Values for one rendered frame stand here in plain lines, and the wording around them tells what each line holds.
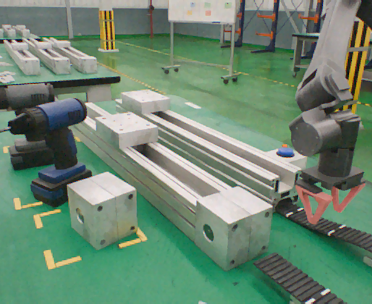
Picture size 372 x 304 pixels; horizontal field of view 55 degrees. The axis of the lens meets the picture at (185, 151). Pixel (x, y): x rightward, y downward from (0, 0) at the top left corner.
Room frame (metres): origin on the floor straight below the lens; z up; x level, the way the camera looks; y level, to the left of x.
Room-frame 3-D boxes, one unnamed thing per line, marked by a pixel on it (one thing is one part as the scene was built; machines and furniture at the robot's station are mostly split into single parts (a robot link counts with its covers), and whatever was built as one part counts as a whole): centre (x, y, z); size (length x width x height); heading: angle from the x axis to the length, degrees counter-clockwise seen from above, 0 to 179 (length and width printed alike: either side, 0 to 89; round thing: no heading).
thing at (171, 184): (0.91, 0.16, 0.82); 0.80 x 0.10 x 0.09; 34
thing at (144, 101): (1.23, 0.14, 0.87); 0.16 x 0.11 x 0.07; 34
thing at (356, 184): (0.61, -0.30, 0.86); 0.07 x 0.07 x 0.09; 34
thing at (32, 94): (0.90, 0.45, 0.89); 0.20 x 0.08 x 0.22; 118
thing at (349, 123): (0.60, -0.27, 0.99); 0.07 x 0.06 x 0.07; 125
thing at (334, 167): (0.60, -0.27, 0.93); 0.10 x 0.07 x 0.07; 124
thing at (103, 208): (0.61, 0.15, 0.83); 0.11 x 0.10 x 0.10; 133
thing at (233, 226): (0.55, -0.10, 0.83); 0.12 x 0.09 x 0.10; 124
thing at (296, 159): (0.86, -0.25, 0.81); 0.10 x 0.08 x 0.06; 124
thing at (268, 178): (1.02, 0.00, 0.82); 0.80 x 0.10 x 0.09; 34
